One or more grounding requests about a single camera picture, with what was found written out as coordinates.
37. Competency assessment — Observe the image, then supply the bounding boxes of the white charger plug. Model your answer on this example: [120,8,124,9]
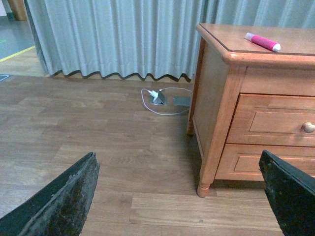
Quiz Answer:
[148,90,158,99]

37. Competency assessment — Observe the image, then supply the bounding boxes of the open metal floor socket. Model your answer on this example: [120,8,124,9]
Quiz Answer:
[149,91,168,105]

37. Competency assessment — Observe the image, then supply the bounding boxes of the wooden nightstand cabinet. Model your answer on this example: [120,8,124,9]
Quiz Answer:
[187,23,315,197]

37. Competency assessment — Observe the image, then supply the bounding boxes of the pink marker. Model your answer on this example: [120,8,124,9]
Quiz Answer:
[245,32,281,52]

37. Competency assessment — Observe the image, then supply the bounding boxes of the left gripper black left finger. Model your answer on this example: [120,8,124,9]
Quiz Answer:
[0,152,100,236]

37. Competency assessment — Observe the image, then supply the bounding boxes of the wooden drawer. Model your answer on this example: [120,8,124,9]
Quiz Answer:
[227,94,315,147]
[215,144,315,181]

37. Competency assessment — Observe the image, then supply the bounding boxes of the grey curtain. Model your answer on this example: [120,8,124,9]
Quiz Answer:
[25,0,315,78]

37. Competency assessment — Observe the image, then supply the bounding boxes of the white charger cable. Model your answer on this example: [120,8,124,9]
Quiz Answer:
[141,87,193,116]

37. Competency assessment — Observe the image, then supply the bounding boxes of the closed metal floor plate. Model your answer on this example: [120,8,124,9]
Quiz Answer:
[173,97,191,107]

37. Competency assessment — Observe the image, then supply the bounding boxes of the wooden door frame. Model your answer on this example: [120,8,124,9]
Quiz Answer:
[8,0,27,21]

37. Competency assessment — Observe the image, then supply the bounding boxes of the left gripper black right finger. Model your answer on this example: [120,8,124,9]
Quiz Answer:
[259,150,315,236]

